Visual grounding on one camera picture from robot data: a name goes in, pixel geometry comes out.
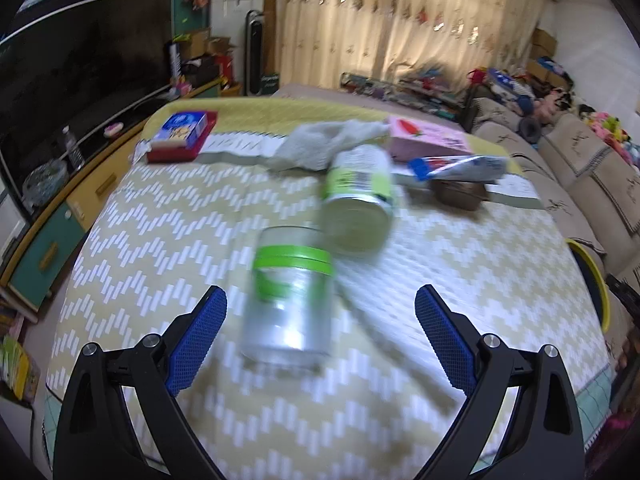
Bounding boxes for white cloth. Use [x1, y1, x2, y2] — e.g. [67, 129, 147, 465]
[267, 119, 390, 171]

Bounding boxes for patterned tablecloth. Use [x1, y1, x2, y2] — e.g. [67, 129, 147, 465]
[47, 98, 611, 479]

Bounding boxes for clear jar with green band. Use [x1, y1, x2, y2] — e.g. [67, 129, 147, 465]
[240, 226, 334, 368]

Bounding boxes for beige sofa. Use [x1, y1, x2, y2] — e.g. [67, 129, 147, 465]
[463, 98, 639, 288]

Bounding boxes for yellow rimmed black bin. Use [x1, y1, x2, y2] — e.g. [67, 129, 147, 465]
[566, 238, 611, 334]

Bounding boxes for wooden tv cabinet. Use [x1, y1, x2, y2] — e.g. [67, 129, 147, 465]
[0, 77, 224, 313]

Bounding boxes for pink strawberry milk carton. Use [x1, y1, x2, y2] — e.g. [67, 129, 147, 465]
[386, 116, 473, 162]

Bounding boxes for pile of plush toys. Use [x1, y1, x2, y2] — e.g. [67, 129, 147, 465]
[487, 66, 640, 162]

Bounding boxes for brown small box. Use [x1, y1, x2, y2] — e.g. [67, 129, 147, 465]
[430, 180, 489, 211]

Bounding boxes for red and blue box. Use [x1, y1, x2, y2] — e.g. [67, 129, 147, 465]
[146, 110, 218, 164]

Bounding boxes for black television screen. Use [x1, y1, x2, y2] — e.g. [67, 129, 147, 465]
[1, 0, 172, 220]

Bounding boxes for glass ashtray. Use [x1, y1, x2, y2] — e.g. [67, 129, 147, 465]
[23, 159, 68, 209]

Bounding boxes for black tower fan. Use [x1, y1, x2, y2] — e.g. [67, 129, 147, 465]
[244, 10, 265, 96]

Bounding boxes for green labelled white can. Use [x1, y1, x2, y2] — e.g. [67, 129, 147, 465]
[321, 144, 395, 256]

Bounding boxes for white blue toothpaste tube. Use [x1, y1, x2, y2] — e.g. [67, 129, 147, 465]
[408, 155, 508, 183]

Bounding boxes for beige curtains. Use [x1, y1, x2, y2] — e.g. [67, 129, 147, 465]
[277, 0, 550, 89]

